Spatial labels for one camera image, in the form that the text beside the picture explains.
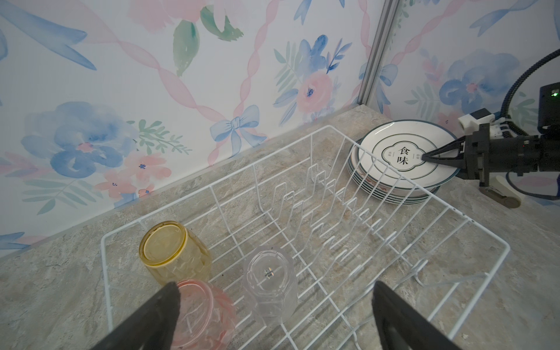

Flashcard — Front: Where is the black corrugated cable hose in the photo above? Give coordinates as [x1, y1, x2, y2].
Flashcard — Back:
[499, 47, 560, 137]

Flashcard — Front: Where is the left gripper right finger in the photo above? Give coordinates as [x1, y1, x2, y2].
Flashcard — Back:
[372, 281, 459, 350]

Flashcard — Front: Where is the white plate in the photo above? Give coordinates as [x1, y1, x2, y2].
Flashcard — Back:
[357, 120, 459, 190]

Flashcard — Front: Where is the pink plastic cup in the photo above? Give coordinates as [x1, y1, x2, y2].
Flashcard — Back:
[171, 279, 237, 350]

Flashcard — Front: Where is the white wire dish rack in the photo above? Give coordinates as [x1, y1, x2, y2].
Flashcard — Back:
[101, 126, 510, 349]

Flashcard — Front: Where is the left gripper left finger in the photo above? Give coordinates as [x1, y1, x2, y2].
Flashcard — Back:
[92, 282, 181, 350]

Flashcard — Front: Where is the right corner aluminium post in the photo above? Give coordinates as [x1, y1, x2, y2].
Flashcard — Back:
[357, 0, 400, 106]

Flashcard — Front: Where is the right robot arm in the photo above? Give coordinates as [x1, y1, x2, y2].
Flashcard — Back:
[421, 83, 559, 187]

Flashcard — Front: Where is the clear glass cup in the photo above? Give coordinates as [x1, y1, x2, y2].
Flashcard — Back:
[242, 245, 298, 328]

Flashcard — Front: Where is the yellow plastic cup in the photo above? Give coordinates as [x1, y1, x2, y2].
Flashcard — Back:
[139, 221, 212, 285]

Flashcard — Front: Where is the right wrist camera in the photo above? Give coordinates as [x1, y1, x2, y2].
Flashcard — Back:
[458, 108, 510, 139]

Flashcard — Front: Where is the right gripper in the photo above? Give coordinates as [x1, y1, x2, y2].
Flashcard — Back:
[423, 125, 540, 187]

